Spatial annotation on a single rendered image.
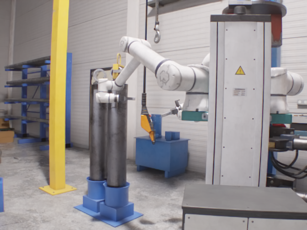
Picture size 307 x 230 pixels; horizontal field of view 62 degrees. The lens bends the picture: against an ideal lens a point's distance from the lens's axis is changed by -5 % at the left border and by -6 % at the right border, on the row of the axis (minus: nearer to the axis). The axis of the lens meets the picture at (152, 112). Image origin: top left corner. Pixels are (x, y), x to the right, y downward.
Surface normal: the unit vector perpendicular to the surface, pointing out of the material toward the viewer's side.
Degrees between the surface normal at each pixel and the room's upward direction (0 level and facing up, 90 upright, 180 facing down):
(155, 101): 90
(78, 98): 90
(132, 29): 90
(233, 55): 90
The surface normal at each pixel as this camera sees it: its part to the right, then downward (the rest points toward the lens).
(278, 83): -0.03, 0.04
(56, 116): 0.77, 0.04
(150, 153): -0.64, 0.01
